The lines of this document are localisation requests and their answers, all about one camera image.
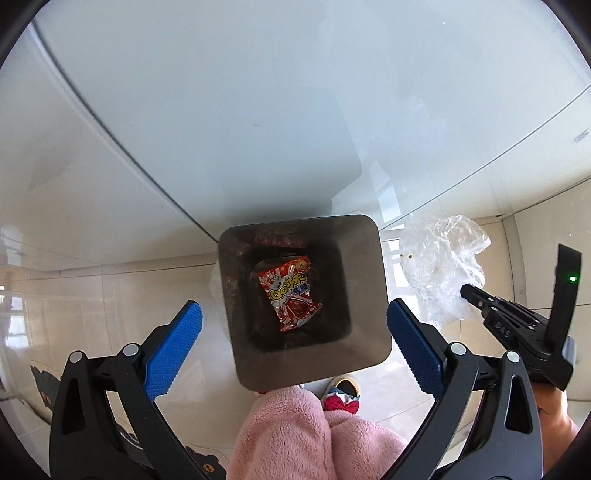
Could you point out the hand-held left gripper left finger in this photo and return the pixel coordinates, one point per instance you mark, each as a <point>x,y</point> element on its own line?
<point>174,350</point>

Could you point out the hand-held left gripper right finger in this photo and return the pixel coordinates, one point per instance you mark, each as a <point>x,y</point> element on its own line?
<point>415,350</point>

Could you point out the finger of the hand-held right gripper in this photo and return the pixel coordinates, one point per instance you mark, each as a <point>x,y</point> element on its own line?
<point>508,321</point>

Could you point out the square metal trash bin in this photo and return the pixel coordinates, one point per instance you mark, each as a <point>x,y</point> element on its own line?
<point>360,286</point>

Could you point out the clear plastic bag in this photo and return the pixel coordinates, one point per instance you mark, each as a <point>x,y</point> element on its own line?
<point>438,263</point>

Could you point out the person's right forearm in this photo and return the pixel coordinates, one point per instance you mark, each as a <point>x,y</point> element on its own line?
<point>556,429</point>

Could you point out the beige slipper with red bow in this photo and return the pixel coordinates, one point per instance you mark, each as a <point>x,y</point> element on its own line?
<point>344,390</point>

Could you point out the red snack packet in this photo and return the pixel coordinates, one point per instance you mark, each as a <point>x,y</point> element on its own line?
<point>288,295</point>

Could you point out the pink fleece pants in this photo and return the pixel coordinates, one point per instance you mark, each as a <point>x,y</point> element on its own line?
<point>277,438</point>

